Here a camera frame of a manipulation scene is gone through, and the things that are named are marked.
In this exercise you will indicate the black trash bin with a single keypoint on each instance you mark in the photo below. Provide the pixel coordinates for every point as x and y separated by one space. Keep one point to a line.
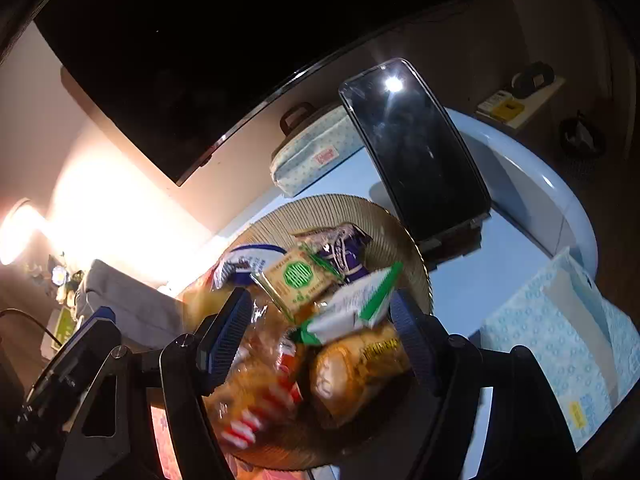
580 137

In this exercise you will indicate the red striped bread packet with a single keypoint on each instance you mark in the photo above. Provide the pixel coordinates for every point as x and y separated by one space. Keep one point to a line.
255 390

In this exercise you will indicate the black monitor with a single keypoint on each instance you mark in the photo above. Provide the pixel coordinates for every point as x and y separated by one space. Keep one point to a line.
200 60

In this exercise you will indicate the blue white snack packet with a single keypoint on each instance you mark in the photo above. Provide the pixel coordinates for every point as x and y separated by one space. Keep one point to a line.
255 260

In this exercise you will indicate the white green snack packet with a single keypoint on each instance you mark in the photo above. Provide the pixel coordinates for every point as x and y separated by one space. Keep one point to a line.
350 305

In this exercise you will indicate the blue tissue pack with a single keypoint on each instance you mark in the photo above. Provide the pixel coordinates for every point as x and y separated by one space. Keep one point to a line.
550 350

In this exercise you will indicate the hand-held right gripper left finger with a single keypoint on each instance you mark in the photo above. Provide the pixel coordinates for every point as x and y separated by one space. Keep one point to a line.
225 335

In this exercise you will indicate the light blue patterned pouch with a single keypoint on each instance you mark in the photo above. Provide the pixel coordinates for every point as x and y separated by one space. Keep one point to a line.
320 155

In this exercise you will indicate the black phone stand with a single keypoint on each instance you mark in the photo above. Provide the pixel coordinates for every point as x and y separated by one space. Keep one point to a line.
450 247

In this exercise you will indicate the orange bread packet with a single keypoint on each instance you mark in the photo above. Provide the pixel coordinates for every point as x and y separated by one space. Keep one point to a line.
205 300
350 370

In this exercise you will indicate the grey pencil case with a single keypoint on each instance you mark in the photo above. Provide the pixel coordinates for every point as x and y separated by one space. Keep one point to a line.
130 295

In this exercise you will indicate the woven round snack tray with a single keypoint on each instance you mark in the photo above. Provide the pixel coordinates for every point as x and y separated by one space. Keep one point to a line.
310 215

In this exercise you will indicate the white shelf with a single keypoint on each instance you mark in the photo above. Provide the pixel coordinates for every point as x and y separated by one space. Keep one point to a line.
530 105

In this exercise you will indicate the black smartphone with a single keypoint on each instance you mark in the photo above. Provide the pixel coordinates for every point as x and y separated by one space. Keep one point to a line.
415 160

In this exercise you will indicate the purple blue snack packet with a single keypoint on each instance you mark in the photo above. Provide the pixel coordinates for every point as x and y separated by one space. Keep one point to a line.
350 255

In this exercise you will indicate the yellow box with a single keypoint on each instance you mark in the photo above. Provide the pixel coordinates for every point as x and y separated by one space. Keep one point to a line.
507 109

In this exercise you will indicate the yellow green snack packet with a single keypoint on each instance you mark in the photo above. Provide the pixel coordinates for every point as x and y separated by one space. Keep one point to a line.
295 280

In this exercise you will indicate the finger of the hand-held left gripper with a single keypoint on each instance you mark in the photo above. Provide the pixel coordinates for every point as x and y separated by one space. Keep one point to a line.
95 332

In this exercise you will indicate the floral orange blanket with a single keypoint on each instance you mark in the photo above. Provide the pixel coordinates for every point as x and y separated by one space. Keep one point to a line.
167 440

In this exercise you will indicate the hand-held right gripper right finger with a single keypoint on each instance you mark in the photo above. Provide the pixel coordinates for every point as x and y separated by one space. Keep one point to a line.
415 345

